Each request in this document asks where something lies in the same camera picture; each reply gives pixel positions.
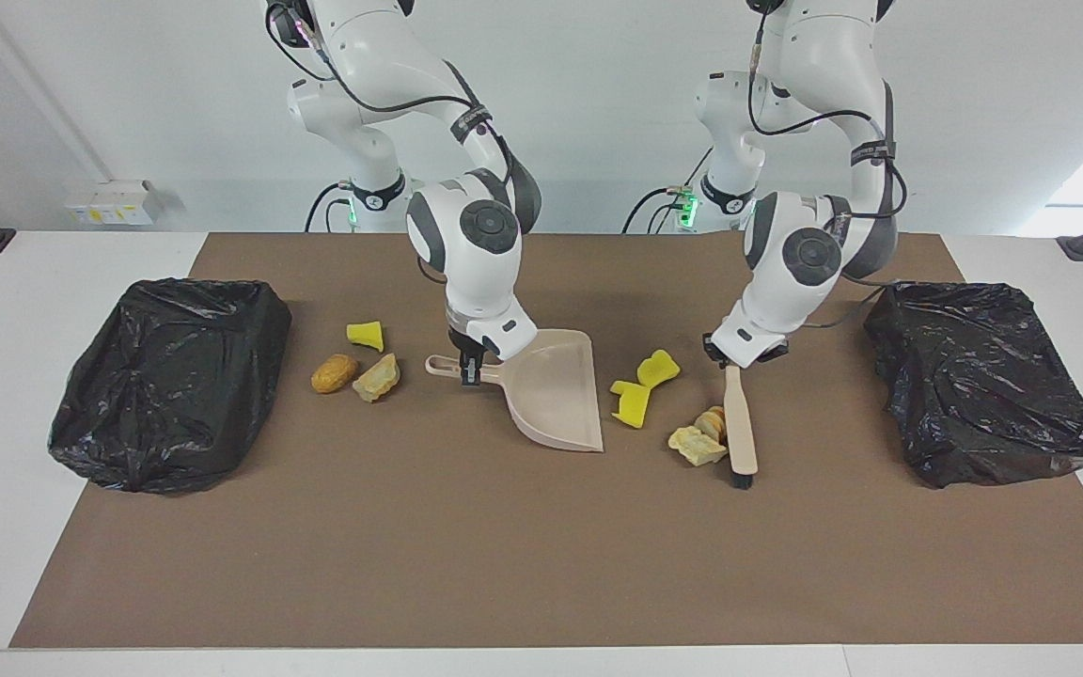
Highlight rounded yellow sponge piece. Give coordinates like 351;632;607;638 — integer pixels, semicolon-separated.
636;349;682;388

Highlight beige brush with black bristles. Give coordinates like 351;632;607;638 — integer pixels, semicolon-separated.
723;365;759;490

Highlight beige plastic dustpan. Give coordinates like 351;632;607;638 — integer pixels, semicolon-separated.
425;329;605;453

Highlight pale foam piece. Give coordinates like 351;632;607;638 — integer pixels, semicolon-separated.
668;425;729;467
352;354;402;403

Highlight notched yellow sponge piece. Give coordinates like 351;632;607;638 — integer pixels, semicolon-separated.
609;381;652;430

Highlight brown fried bread piece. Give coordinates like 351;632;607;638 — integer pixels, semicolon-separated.
310;354;359;394

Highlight black trash bag bin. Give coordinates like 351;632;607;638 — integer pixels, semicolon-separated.
47;277;293;496
863;280;1083;489

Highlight brown table mat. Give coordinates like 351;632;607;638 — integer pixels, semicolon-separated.
8;232;1083;650

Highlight black left base cable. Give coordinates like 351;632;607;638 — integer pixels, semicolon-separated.
622;146;714;233

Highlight black base cable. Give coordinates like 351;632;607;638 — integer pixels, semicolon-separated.
622;146;714;233
305;181;356;233

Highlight black right base cable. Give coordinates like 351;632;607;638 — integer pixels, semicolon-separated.
305;181;356;233

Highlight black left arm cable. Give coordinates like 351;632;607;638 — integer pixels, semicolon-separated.
746;9;909;330

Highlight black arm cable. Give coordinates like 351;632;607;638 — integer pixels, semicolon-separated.
264;0;516;189
746;9;909;330

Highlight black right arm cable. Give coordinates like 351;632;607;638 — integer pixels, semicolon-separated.
264;0;516;189

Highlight white wall socket box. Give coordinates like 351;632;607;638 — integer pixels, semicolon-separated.
65;181;155;227

